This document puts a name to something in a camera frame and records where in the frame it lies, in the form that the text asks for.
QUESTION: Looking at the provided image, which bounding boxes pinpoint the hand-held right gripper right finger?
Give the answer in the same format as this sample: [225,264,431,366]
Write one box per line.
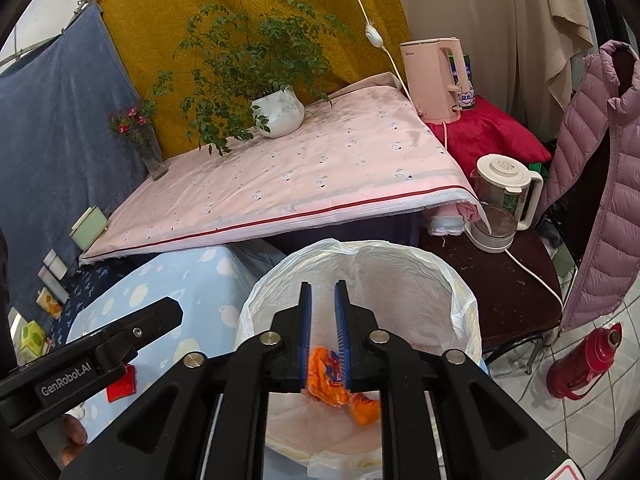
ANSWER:
[334,280,572,480]

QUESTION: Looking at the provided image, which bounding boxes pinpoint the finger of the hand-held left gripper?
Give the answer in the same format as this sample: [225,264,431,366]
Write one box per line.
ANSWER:
[55,297,184,367]

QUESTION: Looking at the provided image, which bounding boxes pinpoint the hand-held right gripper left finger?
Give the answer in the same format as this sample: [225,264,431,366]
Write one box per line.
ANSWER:
[75,282,314,480]

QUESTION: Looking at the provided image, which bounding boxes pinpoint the orange printed plastic wrapper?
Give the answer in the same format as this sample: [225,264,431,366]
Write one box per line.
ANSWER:
[306,345,382,427]

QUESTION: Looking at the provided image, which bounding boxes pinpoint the white lined trash bin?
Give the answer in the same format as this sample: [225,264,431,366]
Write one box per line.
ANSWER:
[235,239,484,480]

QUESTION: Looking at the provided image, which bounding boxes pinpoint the person's left hand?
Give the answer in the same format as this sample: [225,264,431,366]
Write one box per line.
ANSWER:
[61,414,92,467]

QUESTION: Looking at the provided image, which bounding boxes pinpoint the green tissue packet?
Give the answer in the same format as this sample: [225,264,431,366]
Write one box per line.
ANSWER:
[19,321,49,366]

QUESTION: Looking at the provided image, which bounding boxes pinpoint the red flat packet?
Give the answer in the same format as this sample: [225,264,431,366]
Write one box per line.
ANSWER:
[106,366,139,402]

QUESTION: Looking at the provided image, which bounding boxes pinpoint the light blue planet tablecloth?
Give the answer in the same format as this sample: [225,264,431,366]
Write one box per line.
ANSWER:
[65,245,281,443]

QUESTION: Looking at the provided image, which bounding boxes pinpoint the white small box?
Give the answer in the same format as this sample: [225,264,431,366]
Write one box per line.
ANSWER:
[37,266,71,304]
[42,250,69,281]

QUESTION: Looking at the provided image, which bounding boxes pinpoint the pale green box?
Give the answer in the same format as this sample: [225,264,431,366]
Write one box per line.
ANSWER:
[70,206,109,251]

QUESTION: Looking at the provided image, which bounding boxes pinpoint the dark brown table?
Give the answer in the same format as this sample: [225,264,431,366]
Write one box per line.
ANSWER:
[417,225,564,357]

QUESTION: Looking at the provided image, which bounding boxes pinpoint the pink printed cloth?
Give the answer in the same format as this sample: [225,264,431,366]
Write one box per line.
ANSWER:
[80,72,494,267]

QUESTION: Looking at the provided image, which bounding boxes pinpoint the glass vase red flowers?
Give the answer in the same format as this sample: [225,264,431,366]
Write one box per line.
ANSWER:
[110,102,170,182]

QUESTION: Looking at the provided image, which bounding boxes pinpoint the white glass electric kettle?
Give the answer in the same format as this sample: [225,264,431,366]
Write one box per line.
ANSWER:
[467,154,545,254]

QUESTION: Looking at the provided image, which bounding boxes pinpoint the blue backdrop cloth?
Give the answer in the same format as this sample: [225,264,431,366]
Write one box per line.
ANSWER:
[0,2,152,322]

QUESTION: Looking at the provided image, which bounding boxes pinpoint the green potted plant white pot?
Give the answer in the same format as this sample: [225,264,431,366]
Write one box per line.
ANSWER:
[150,0,352,157]

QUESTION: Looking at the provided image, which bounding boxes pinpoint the red thermos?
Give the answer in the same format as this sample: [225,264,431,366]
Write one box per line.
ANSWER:
[546,322,624,401]

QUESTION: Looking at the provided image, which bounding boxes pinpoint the red cushion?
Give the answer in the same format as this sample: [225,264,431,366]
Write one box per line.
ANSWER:
[425,95,554,164]

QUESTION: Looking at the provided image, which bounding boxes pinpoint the pink electric kettle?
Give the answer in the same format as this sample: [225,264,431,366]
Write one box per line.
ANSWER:
[400,37,473,122]

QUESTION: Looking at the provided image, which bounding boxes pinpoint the blue white mug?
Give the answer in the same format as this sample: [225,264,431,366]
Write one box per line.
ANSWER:
[448,52,476,111]

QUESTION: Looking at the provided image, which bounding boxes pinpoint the pink down jacket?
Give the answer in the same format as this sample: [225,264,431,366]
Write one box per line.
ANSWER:
[542,40,640,332]

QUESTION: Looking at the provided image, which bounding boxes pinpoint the yellow backdrop cloth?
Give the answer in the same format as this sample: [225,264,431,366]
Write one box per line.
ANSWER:
[95,0,417,162]

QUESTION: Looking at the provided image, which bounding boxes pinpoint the beige curtain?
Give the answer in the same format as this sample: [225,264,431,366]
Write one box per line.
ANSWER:
[387,0,602,127]

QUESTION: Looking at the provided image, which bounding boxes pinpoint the white kettle power cable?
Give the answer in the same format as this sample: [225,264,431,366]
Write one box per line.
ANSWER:
[505,247,567,307]

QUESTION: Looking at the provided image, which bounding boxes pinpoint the white cable with switch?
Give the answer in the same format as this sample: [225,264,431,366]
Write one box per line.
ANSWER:
[330,0,417,107]

